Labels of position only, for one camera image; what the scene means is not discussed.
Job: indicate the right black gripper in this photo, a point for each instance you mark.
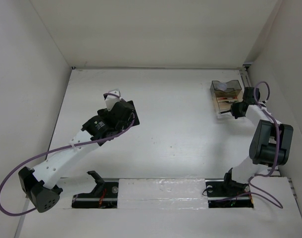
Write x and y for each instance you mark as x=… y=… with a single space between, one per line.
x=234 y=112

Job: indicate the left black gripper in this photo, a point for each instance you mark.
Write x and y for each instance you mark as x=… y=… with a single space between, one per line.
x=103 y=112

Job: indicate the red pen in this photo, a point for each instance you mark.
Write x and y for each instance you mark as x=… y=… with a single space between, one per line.
x=226 y=98
x=228 y=101

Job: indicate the round clear pin box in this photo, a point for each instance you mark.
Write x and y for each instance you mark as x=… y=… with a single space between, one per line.
x=222 y=86

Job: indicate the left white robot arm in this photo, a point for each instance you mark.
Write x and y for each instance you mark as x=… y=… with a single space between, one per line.
x=46 y=183

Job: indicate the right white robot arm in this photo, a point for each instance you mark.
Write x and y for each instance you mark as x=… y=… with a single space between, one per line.
x=270 y=145

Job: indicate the tiered transparent organizer tray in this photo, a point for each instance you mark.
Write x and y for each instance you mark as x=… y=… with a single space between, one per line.
x=224 y=94

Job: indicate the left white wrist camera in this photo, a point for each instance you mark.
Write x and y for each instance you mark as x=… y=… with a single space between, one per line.
x=111 y=98

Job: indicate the aluminium rail right side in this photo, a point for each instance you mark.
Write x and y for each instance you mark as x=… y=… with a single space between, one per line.
x=271 y=95

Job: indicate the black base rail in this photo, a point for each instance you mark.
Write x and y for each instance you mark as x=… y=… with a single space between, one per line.
x=168 y=193

